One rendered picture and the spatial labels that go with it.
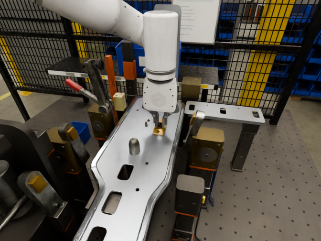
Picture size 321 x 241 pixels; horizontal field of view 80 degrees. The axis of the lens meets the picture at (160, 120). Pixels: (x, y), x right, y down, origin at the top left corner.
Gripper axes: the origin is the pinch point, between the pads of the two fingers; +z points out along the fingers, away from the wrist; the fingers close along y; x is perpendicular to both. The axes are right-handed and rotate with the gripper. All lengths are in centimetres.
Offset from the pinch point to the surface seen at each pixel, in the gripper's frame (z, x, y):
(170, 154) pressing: 3.3, -11.4, 5.5
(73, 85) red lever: -10.1, -0.7, -28.6
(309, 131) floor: 103, 154, 143
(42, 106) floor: 103, 137, -198
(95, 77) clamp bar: -14.1, -1.5, -19.7
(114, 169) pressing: 3.2, -20.1, -8.2
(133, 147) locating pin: 0.0, -13.9, -4.8
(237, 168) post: 31.5, 13.6, 33.0
